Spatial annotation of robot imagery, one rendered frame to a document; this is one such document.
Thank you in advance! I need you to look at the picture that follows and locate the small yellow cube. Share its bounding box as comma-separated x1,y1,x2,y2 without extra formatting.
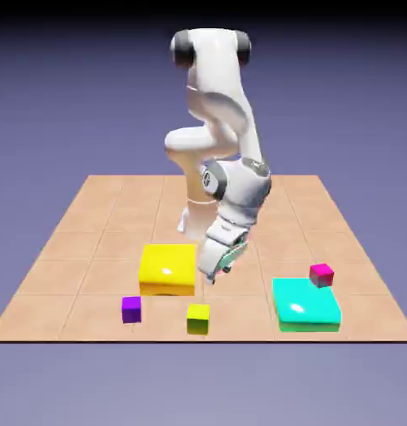
186,303,211,336

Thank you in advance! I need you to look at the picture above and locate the large cyan box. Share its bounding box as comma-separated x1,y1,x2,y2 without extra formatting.
271,278,343,333

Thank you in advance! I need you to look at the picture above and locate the small magenta cube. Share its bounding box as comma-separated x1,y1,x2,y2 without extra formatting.
309,263,335,289

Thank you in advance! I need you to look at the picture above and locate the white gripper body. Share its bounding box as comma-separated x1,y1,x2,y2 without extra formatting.
197,236,250,278

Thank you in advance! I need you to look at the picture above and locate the large yellow box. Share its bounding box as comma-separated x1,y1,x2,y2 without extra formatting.
138,243,196,297

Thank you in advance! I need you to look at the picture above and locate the small purple cube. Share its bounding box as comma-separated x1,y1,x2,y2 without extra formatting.
121,295,142,324

